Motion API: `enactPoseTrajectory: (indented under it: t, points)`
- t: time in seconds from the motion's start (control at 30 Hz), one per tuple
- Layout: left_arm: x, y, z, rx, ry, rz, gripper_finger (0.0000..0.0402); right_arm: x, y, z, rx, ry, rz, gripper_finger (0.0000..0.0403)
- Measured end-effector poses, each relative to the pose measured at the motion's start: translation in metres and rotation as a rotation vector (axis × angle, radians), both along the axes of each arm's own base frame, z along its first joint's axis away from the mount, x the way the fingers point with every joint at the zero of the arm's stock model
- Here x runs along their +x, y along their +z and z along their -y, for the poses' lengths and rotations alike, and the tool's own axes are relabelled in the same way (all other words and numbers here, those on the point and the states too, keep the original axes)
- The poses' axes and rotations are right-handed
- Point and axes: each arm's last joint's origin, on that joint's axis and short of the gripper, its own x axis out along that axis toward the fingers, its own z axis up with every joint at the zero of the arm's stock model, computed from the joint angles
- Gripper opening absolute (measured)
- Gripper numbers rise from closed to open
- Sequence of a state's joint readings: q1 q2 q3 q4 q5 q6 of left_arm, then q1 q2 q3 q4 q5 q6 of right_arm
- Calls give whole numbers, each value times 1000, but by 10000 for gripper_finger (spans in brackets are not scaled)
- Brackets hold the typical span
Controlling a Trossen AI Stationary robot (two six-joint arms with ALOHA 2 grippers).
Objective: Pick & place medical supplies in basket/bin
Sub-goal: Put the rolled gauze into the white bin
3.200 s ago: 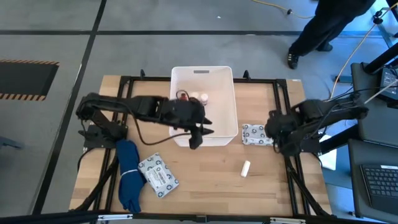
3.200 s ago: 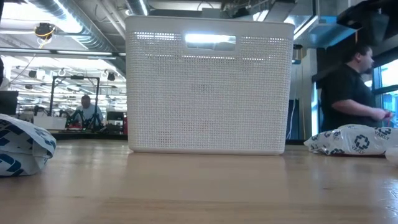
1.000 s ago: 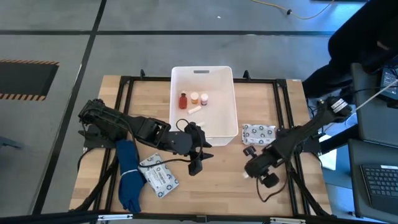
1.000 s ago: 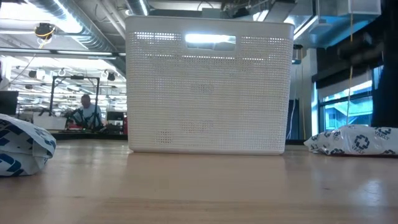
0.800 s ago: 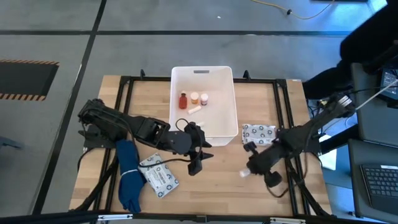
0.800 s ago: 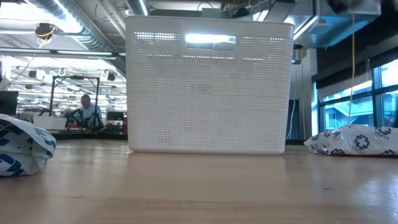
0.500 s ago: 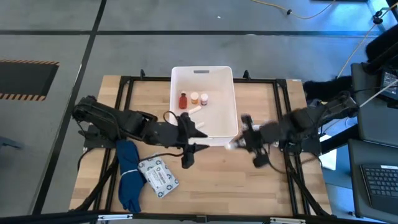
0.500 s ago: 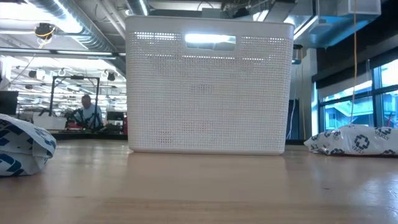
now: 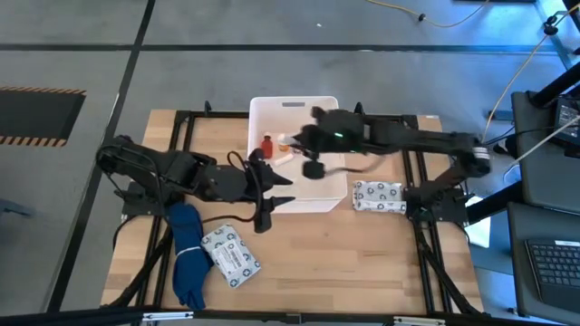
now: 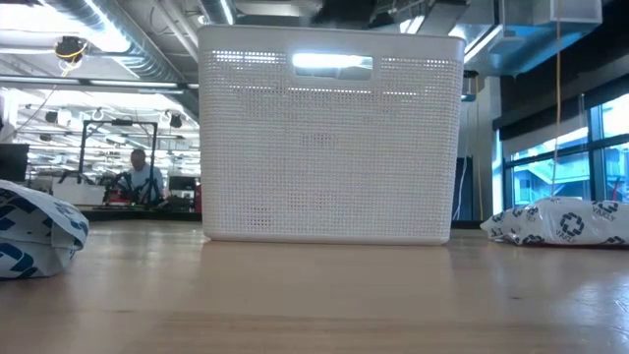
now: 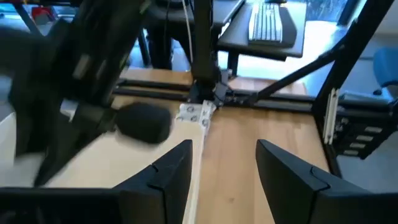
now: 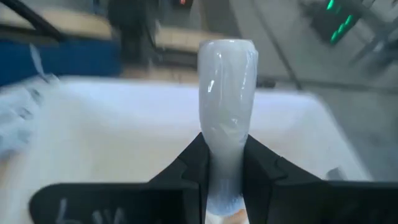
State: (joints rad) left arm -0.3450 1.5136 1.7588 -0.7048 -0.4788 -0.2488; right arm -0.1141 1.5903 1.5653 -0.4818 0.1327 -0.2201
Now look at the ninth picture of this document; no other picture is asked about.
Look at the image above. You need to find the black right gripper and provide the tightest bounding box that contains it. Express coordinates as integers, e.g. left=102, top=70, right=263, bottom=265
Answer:
left=294, top=107, right=366, bottom=160

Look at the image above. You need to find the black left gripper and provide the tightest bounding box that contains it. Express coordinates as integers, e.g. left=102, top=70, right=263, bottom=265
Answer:
left=198, top=156, right=296, bottom=212

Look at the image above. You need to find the red medicine bottle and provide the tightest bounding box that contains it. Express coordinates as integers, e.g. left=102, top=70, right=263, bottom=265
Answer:
left=260, top=132, right=275, bottom=160

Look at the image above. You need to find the patterned packet with barcode label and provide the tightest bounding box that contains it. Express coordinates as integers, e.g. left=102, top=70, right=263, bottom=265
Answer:
left=200, top=224, right=263, bottom=290

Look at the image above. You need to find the patterned white packet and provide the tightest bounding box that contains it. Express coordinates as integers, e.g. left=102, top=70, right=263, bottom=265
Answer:
left=352, top=179, right=408, bottom=215

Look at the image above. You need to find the blue rubber glove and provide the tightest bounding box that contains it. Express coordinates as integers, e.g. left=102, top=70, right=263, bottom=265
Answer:
left=166, top=202, right=214, bottom=312

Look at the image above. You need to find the white perforated plastic basket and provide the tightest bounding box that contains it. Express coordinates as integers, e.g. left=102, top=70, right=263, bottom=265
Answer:
left=246, top=95, right=349, bottom=215

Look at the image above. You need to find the black aluminium crossbar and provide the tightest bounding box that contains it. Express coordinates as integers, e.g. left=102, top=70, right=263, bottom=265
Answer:
left=0, top=306, right=580, bottom=326

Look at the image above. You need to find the hazard striped floor mat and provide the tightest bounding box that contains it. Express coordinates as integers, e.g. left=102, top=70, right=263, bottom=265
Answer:
left=0, top=85, right=87, bottom=149

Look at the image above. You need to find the black stand pole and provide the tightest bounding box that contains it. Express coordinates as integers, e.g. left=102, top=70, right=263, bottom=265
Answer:
left=529, top=61, right=580, bottom=108

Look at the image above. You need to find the black tablet screen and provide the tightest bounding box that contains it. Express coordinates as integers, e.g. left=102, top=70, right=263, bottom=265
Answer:
left=553, top=97, right=580, bottom=147

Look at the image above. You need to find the grey laptop with keyboard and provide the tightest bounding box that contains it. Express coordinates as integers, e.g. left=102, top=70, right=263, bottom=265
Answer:
left=507, top=201, right=580, bottom=325

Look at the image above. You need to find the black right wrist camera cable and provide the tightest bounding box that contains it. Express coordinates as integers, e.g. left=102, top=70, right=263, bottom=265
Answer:
left=324, top=153, right=389, bottom=176

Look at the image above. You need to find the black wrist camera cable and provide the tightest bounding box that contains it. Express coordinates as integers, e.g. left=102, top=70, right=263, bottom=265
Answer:
left=324, top=153, right=389, bottom=176
left=201, top=150, right=266, bottom=225

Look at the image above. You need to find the black left wrist camera cable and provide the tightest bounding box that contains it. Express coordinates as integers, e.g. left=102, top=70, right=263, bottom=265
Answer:
left=201, top=150, right=266, bottom=225

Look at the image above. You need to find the black aluminium table frame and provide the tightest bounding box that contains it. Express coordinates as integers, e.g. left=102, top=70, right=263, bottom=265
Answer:
left=101, top=100, right=486, bottom=318

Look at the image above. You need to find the yellow cable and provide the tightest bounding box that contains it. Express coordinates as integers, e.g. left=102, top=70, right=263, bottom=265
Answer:
left=481, top=4, right=580, bottom=142
left=364, top=0, right=490, bottom=29

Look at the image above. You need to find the beige cable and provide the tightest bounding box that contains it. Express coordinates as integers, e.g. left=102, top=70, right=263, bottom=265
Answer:
left=519, top=118, right=580, bottom=159

